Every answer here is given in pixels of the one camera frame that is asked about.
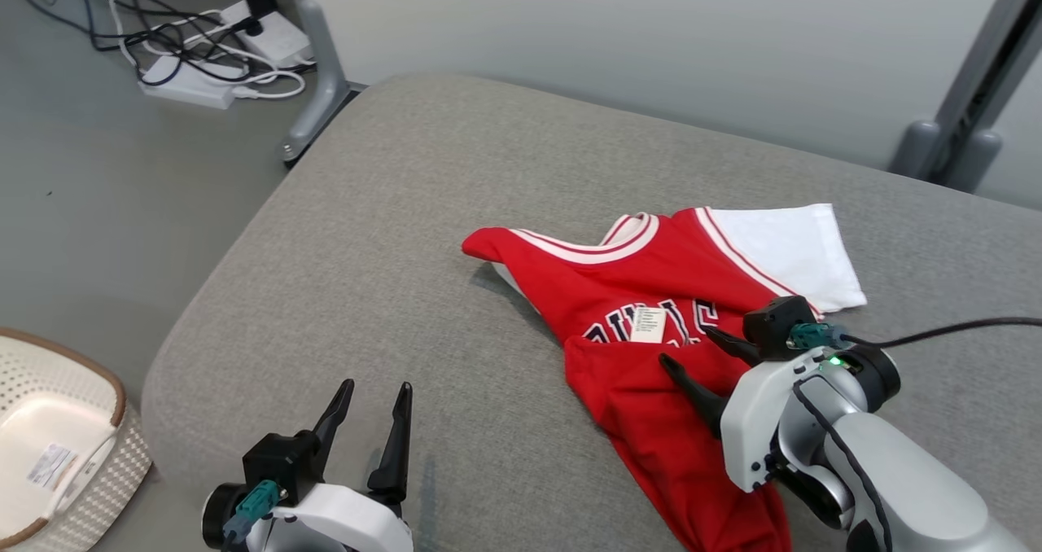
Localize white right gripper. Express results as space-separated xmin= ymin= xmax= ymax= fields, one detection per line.
xmin=658 ymin=326 xmax=903 ymax=493

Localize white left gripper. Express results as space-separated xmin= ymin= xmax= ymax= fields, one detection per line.
xmin=202 ymin=379 xmax=414 ymax=552

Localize red jersey white sleeves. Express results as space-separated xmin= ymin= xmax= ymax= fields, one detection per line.
xmin=462 ymin=204 xmax=867 ymax=552

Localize white woven laundry basket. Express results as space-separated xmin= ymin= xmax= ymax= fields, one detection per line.
xmin=0 ymin=328 xmax=153 ymax=549

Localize grey metal support leg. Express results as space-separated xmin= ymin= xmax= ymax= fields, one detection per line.
xmin=281 ymin=0 xmax=352 ymax=168

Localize long white power strip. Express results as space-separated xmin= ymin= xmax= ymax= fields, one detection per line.
xmin=138 ymin=54 xmax=237 ymax=110

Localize left camera cable teal plug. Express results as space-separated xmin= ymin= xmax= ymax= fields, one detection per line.
xmin=222 ymin=479 xmax=282 ymax=546

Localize grey metal partition post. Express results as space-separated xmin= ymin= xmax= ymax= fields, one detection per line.
xmin=890 ymin=0 xmax=1042 ymax=193

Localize black power cable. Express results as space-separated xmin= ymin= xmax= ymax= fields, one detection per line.
xmin=4 ymin=0 xmax=269 ymax=81

